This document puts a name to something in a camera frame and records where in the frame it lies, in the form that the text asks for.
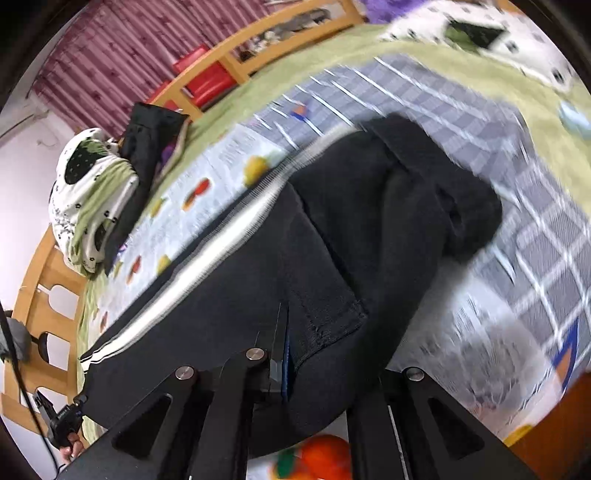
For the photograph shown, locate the black pants with white stripes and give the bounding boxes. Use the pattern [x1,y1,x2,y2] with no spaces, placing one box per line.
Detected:
[83,114,502,457]

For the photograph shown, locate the grey checked bed sheet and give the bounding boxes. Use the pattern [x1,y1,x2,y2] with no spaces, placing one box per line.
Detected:
[250,55,590,386]

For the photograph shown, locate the folded white green quilt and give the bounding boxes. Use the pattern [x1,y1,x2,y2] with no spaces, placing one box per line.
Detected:
[48,128,139,277]

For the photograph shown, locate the black folded garment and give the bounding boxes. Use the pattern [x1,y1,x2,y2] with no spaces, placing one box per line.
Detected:
[103,102,190,274]

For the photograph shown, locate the maroon striped curtain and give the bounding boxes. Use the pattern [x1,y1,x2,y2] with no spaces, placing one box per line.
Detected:
[32,0,274,136]

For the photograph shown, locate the green bed blanket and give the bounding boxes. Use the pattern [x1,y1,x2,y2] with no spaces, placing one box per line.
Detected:
[75,22,591,439]

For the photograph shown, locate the purple plush toy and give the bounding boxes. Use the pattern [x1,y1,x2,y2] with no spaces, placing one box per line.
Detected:
[361,0,429,24]

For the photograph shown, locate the white spotted pillow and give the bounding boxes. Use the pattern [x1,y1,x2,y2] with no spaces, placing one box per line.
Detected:
[380,1,577,93]

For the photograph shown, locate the wooden bed frame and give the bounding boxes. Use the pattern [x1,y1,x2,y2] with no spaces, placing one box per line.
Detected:
[0,0,366,434]

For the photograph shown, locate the black cable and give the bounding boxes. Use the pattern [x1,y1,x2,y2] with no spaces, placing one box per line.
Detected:
[0,301,61,471]

